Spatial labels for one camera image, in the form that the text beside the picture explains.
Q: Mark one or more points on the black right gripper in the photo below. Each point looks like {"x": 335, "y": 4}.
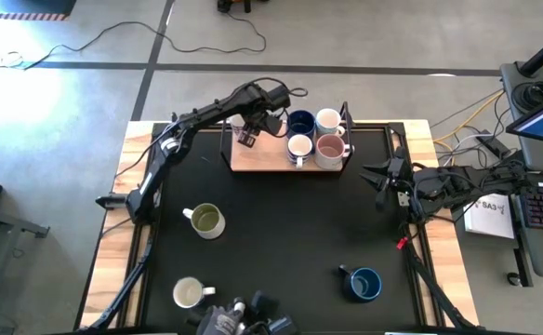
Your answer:
{"x": 401, "y": 174}

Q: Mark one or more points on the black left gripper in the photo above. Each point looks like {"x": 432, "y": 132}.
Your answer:
{"x": 262, "y": 111}

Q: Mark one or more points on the blue white patterned mug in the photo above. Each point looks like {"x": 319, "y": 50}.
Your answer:
{"x": 299, "y": 146}

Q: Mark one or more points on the glossy dark blue mug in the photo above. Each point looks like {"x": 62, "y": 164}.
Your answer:
{"x": 300, "y": 125}

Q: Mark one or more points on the white mug pink inside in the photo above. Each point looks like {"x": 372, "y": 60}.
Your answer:
{"x": 329, "y": 151}

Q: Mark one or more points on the white mug teal flower pattern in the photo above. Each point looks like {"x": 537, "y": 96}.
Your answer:
{"x": 328, "y": 120}

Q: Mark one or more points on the white mug green inside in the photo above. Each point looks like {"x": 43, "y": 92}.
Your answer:
{"x": 208, "y": 221}

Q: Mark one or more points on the matte dark mug blue inside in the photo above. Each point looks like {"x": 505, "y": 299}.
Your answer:
{"x": 366, "y": 284}

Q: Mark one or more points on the white mug navy flower print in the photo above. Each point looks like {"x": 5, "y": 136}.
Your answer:
{"x": 188, "y": 292}

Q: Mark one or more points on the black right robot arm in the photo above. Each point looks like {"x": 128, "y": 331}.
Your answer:
{"x": 457, "y": 183}

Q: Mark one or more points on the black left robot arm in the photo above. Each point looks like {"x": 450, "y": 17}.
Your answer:
{"x": 153, "y": 177}

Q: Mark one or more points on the red tag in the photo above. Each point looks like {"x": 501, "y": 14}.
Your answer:
{"x": 399, "y": 243}

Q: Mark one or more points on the black table mat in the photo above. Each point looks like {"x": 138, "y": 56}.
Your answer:
{"x": 276, "y": 242}

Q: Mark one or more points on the white booklet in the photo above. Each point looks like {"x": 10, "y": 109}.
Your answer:
{"x": 485, "y": 218}

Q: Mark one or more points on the black power strip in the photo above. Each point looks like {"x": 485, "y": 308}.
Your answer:
{"x": 494, "y": 146}

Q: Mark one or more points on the black floor equipment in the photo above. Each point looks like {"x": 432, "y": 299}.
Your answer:
{"x": 227, "y": 4}

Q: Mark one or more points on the black caster wheel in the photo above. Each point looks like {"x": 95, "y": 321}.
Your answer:
{"x": 513, "y": 279}

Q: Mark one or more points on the person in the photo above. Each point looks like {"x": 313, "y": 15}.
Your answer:
{"x": 220, "y": 321}

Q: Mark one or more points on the dark floor mat striped edge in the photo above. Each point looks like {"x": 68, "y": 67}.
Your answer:
{"x": 34, "y": 5}

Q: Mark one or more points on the grey side desk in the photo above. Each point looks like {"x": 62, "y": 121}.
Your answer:
{"x": 2, "y": 218}

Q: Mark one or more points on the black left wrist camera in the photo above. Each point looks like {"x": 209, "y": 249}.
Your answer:
{"x": 273, "y": 124}

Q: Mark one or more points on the silver metal bracket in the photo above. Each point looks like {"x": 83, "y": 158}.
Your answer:
{"x": 404, "y": 199}

